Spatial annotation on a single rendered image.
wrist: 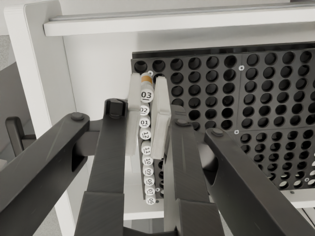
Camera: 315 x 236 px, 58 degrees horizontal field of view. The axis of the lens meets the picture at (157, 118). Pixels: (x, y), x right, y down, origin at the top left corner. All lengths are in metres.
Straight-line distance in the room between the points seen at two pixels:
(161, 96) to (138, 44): 0.18
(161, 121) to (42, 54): 0.17
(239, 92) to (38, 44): 0.20
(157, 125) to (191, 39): 0.21
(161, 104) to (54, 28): 0.17
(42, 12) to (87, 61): 0.08
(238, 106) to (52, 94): 0.19
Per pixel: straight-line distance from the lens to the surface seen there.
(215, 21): 0.29
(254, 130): 0.34
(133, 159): 0.40
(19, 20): 0.27
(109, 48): 0.35
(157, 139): 0.16
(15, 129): 0.33
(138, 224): 1.48
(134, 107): 0.15
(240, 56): 0.30
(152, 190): 0.34
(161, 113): 0.15
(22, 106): 0.89
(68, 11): 0.43
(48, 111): 0.29
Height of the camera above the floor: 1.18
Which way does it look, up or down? 65 degrees down
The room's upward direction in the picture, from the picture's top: 175 degrees clockwise
